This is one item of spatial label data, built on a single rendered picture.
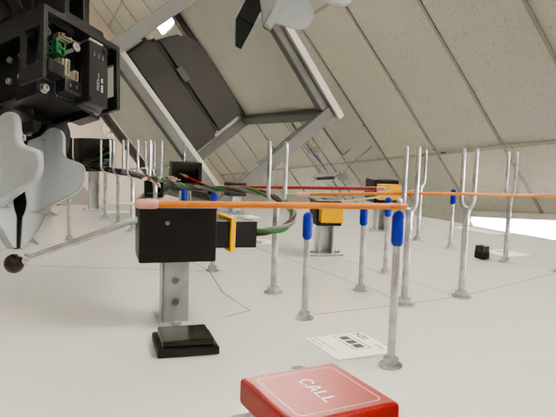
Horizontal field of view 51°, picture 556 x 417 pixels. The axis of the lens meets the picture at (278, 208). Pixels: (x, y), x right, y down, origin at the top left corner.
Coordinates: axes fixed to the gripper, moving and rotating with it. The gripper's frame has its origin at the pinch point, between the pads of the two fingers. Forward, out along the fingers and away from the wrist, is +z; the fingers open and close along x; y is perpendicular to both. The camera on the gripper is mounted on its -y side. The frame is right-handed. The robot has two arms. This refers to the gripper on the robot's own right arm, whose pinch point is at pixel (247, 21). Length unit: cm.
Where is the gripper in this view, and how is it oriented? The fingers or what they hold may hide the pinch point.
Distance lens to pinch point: 46.9
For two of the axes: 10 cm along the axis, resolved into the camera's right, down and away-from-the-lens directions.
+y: 8.5, 4.2, 3.1
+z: -4.3, 9.0, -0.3
